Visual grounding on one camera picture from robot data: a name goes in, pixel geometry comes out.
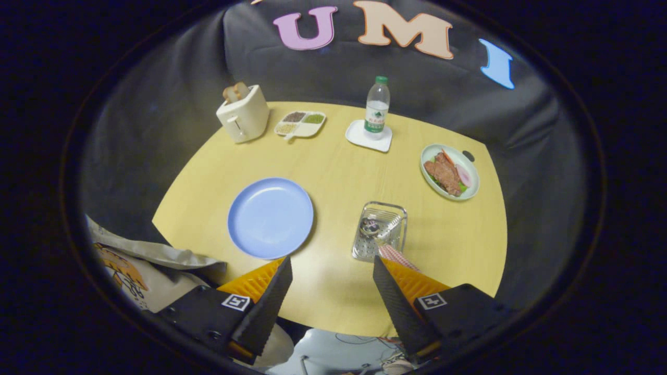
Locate brown meat slices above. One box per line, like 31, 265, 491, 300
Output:
424, 152, 463, 196

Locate clear water bottle green cap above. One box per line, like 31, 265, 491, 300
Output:
364, 76, 390, 141

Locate metal spoon with checked handle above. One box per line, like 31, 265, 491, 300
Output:
359, 217, 404, 262

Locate metal perforated tray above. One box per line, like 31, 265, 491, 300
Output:
352, 201, 408, 263

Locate white toaster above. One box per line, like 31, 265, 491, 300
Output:
216, 85, 270, 144

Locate white square coaster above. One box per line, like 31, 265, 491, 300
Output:
345, 119, 393, 153

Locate person's printed white shirt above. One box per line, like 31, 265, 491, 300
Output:
86, 215, 227, 313

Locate white divided dish with grains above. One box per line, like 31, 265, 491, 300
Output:
274, 110, 327, 142

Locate green plate of food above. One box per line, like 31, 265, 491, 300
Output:
420, 144, 480, 202

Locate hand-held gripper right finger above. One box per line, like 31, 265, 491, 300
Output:
372, 255, 516, 365

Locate metal fork with checked handle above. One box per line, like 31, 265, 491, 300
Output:
376, 214, 420, 272

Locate blue round plate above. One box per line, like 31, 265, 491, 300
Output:
227, 177, 314, 260

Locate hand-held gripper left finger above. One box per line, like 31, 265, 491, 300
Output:
141, 255, 293, 365

